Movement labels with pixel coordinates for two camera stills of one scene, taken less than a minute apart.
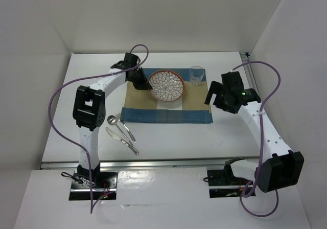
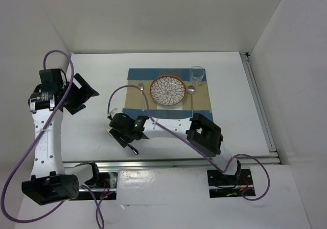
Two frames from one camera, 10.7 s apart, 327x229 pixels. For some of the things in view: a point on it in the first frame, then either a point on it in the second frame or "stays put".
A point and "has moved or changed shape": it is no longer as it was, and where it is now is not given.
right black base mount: [223, 184] stays put
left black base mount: [104, 183] stays put
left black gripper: [143, 84] to [84, 93]
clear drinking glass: [196, 73] stays put
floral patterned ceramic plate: [167, 86] has moved or changed shape
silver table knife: [116, 137] stays put
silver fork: [118, 115] has moved or changed shape
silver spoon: [112, 120] has moved or changed shape
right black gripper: [215, 88] to [117, 134]
